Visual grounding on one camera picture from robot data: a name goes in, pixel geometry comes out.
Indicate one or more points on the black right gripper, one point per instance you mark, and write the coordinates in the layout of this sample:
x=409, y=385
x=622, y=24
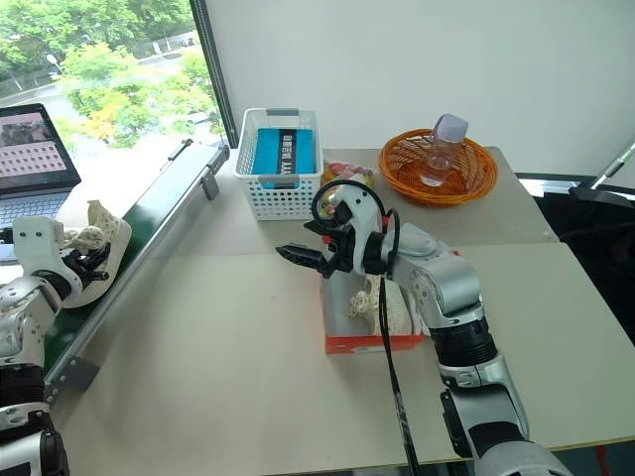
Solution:
x=343, y=253

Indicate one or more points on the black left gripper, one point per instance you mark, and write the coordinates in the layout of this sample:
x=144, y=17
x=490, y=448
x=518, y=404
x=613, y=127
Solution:
x=77, y=268

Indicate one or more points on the white knit sneaker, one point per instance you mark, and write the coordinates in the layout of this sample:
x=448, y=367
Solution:
x=116, y=233
x=392, y=302

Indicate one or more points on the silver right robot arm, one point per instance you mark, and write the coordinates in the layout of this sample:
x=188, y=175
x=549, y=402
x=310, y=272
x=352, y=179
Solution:
x=456, y=292

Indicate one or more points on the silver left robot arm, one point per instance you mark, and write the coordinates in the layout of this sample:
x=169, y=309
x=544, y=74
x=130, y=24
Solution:
x=20, y=317

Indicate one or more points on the white perforated plastic basket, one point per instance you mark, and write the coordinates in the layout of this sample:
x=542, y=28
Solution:
x=275, y=203

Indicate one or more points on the green conveyor belt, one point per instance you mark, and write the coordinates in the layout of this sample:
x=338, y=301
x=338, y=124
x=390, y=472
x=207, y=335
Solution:
x=149, y=223

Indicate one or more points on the colourful snack bag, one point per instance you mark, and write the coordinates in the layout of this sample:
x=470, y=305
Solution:
x=347, y=172

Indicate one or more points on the blue box with black stripe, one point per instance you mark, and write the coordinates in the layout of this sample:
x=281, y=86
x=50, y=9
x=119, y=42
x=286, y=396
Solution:
x=268, y=149

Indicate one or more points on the orange woven basket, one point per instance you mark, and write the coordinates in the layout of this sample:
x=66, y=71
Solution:
x=397, y=178

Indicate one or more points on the orange tissue box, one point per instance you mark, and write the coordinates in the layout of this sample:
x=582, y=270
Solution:
x=367, y=344

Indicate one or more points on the grey laptop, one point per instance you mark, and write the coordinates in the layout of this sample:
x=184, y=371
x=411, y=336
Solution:
x=35, y=149

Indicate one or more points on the clear plastic bottle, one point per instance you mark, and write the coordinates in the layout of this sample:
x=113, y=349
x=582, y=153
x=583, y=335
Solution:
x=444, y=149

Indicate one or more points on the black stand base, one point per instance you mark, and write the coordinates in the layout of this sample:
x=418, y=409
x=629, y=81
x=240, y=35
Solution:
x=602, y=195

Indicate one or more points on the silver pole with grey grip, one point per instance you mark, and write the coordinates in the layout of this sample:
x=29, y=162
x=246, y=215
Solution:
x=615, y=166

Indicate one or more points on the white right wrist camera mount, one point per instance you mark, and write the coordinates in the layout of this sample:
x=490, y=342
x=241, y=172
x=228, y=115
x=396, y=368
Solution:
x=358, y=213

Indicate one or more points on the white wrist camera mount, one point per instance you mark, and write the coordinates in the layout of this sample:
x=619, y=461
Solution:
x=358, y=213
x=37, y=243

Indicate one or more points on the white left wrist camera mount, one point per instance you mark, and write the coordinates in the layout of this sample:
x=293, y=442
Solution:
x=37, y=243

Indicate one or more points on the black window frame post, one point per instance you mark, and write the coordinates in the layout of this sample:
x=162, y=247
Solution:
x=211, y=64

